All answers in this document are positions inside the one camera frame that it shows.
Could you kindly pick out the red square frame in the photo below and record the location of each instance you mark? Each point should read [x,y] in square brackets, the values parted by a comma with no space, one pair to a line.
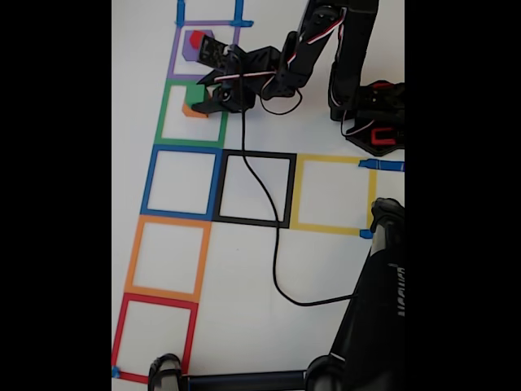
[156,300]

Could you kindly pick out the purple square frame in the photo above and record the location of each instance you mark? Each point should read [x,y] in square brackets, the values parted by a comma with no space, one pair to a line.
[173,61]

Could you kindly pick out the orange square frame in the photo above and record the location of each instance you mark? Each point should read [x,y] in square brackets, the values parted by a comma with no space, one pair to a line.
[163,294]

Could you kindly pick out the blue square frame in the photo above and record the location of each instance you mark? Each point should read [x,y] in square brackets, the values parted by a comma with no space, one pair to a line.
[179,213]

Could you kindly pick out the blue tape strip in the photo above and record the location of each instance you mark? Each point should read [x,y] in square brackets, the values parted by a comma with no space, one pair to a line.
[386,165]
[239,10]
[180,10]
[115,371]
[246,23]
[365,234]

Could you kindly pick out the orange square block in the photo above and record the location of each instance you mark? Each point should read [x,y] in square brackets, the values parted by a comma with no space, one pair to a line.
[191,112]

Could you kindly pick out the green square block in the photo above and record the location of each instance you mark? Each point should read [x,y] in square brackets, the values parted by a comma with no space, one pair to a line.
[194,93]

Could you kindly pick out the small red cube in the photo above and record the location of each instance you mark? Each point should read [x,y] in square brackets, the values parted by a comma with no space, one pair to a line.
[195,38]

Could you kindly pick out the yellow square frame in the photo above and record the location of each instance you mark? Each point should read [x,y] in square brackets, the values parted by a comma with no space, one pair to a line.
[325,229]

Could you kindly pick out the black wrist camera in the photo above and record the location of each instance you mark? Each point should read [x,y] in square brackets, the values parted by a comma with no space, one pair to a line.
[236,95]

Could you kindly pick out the green square frame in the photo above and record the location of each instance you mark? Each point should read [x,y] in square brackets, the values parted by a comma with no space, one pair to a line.
[189,142]

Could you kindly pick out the black square frame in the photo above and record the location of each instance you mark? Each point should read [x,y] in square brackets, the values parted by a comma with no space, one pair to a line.
[252,222]

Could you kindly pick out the large purple square block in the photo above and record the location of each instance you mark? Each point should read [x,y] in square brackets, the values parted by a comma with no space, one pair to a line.
[188,51]

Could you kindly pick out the black tripod stand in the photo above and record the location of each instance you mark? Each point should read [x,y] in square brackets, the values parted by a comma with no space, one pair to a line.
[366,326]

